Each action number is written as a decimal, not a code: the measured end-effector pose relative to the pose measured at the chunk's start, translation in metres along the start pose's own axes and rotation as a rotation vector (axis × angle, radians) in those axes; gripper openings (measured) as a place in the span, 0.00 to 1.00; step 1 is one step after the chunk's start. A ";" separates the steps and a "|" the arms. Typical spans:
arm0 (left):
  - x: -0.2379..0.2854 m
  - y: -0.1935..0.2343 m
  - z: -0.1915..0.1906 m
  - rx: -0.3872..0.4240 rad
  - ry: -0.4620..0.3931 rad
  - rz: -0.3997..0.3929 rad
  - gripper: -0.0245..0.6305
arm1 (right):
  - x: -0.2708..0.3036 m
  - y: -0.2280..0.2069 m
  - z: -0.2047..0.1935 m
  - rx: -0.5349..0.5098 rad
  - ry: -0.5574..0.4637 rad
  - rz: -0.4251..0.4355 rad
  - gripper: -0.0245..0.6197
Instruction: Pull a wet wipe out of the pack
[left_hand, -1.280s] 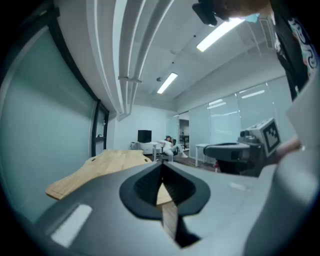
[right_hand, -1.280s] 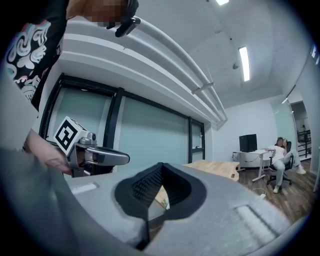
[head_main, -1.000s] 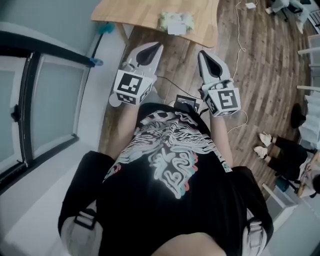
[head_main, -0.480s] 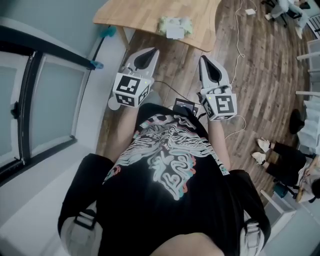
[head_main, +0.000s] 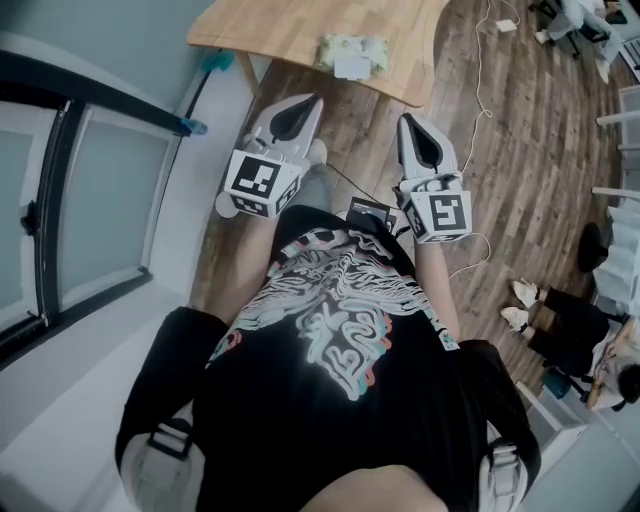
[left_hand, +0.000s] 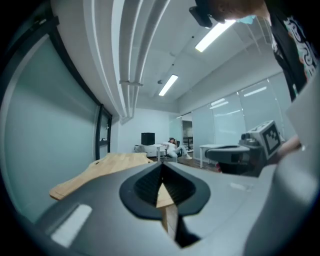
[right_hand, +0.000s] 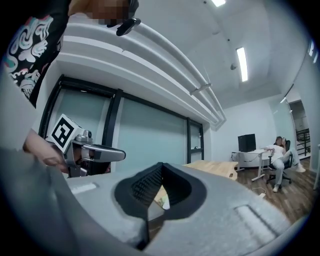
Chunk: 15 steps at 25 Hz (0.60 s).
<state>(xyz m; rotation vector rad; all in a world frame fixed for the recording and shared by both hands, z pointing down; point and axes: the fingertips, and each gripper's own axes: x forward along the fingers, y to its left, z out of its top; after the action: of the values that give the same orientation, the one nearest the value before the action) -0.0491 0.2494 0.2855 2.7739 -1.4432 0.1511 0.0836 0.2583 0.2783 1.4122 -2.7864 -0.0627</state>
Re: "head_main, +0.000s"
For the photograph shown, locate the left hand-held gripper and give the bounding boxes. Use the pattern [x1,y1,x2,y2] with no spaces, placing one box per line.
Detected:
[214,93,326,221]

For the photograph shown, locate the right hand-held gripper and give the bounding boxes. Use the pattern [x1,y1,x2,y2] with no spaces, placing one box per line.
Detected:
[392,112,477,246]

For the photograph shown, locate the pale green cloth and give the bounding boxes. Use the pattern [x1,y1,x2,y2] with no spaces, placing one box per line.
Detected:
[315,32,389,81]

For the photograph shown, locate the person's right forearm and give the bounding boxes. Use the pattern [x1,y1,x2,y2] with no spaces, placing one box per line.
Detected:
[412,234,464,351]

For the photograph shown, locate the person's left forearm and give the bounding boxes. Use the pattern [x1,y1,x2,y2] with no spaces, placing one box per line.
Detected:
[197,212,281,326]

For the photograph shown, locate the person's white shoe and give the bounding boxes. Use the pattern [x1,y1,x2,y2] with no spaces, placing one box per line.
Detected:
[305,138,329,166]

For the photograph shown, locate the person's grey trousers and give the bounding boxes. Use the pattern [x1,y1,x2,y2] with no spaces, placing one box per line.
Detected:
[287,162,335,221]

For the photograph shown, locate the wooden table leg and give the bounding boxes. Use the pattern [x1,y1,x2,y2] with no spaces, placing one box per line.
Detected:
[234,49,265,100]

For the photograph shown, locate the blue duster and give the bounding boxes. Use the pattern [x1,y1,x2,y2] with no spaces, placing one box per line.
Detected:
[199,49,237,74]

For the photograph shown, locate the white desk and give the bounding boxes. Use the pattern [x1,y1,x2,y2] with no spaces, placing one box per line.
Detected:
[596,84,640,151]

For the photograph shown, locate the black round stool base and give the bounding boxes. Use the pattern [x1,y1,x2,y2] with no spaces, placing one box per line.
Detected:
[578,222,610,274]

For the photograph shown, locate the black office chair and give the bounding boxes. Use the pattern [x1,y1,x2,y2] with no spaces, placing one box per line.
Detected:
[529,0,627,59]

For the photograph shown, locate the white draped table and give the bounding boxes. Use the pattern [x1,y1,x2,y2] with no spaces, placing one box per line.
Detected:
[592,187,640,321]

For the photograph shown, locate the black printed t-shirt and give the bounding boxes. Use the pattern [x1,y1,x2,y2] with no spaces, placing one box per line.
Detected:
[114,204,544,512]

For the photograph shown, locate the white open shelf unit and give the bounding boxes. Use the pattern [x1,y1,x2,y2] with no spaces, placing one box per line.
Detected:
[514,382,590,471]

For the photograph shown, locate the person's neck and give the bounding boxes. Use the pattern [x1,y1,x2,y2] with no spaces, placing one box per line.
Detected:
[299,464,482,512]

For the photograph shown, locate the black cable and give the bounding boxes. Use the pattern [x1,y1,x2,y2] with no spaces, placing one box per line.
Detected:
[324,164,402,209]

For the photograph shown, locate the white floor cable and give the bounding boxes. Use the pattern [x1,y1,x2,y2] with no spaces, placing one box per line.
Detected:
[447,232,495,281]
[457,0,524,174]

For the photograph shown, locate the black window frame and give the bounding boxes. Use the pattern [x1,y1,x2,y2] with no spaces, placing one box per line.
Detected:
[0,47,209,374]

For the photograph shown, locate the beige shoulder strap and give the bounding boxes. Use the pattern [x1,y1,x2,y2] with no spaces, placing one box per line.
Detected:
[477,434,532,512]
[119,399,211,512]

